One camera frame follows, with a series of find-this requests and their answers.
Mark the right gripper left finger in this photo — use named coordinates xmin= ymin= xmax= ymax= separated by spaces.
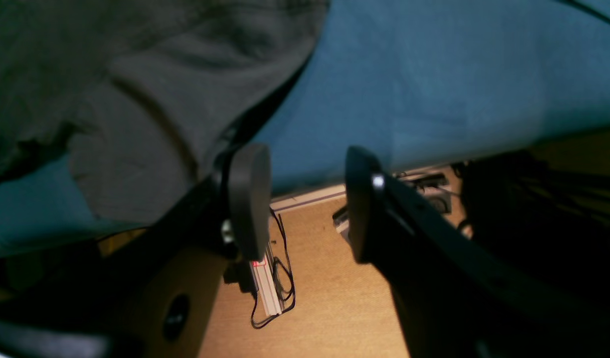
xmin=212 ymin=144 xmax=271 ymax=262

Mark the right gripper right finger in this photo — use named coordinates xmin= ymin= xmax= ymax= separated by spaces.
xmin=345 ymin=146 xmax=610 ymax=358

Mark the dark grey T-shirt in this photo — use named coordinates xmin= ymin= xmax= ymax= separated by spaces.
xmin=0 ymin=0 xmax=330 ymax=224

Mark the blue table cloth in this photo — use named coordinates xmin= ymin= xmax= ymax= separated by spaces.
xmin=0 ymin=0 xmax=610 ymax=258

